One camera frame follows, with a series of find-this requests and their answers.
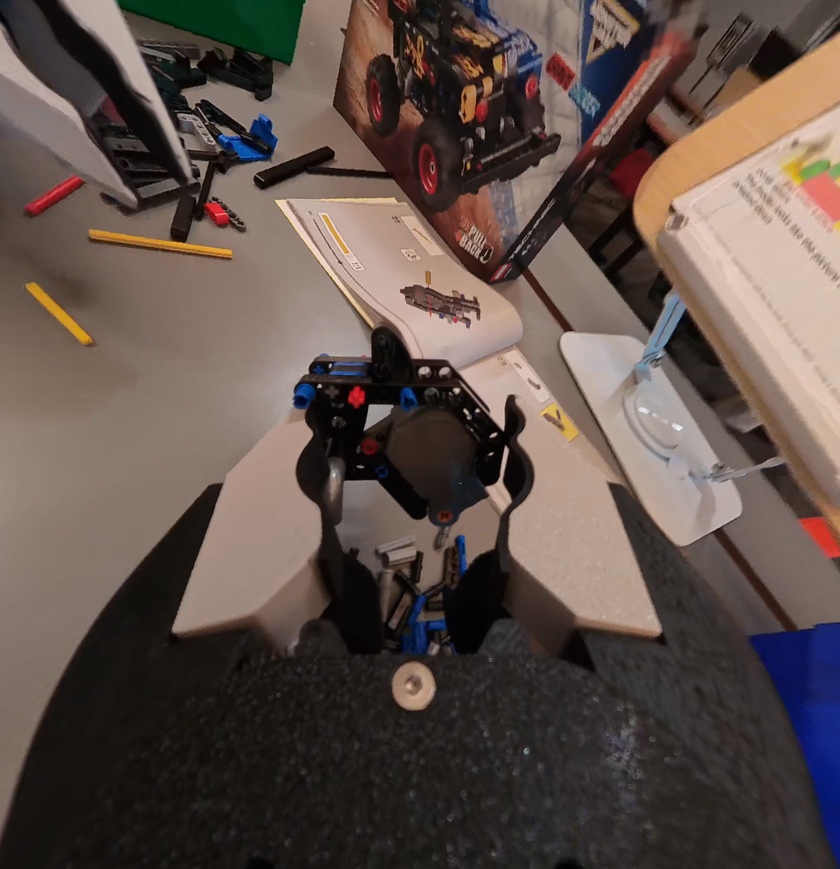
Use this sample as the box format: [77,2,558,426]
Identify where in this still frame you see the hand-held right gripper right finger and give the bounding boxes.
[493,394,663,658]

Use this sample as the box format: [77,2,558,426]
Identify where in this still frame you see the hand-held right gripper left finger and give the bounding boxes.
[171,401,343,654]

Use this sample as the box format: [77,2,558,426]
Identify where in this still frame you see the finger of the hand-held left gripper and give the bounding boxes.
[0,14,141,209]
[5,0,195,187]

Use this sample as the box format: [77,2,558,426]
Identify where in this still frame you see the black lego chassis assembly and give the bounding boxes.
[293,326,511,529]

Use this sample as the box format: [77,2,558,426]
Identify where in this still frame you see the yellow lego axle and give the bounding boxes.
[87,229,235,261]
[24,281,95,347]

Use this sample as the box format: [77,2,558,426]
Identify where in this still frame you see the red lego axle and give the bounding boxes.
[24,174,86,218]

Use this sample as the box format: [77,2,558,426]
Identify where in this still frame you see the scattered dark lego parts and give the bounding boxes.
[87,37,258,245]

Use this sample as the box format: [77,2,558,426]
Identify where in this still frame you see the heap of black lego pieces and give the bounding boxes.
[196,46,276,103]

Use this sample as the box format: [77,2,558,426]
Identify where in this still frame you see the blue lego panel piece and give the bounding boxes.
[216,113,280,164]

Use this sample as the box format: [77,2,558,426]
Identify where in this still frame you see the pile of lego beams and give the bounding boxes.
[374,533,474,658]

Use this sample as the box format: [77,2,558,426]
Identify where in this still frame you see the lego instruction booklet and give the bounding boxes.
[275,197,582,444]

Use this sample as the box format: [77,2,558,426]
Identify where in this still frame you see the monster truck lego box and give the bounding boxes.
[332,0,707,286]

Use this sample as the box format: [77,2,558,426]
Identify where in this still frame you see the green bin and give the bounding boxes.
[116,0,307,66]

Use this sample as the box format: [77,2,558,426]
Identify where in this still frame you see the white lamp base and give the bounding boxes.
[558,292,789,549]

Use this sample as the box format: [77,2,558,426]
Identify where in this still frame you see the blue bin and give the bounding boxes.
[747,621,840,859]

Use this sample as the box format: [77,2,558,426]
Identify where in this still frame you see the white instruction sheet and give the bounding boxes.
[656,91,840,511]

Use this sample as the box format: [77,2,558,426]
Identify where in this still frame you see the instruction sheet on wooden stand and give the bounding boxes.
[630,24,840,554]

